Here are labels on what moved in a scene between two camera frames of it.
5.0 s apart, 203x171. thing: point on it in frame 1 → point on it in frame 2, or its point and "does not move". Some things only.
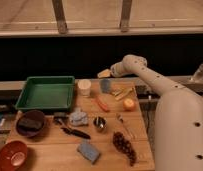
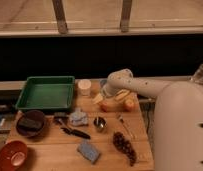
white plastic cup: [84, 86] does not move
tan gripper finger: [104, 74] → [97, 99]
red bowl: [11, 156] does not move
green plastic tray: [46, 93] does not move
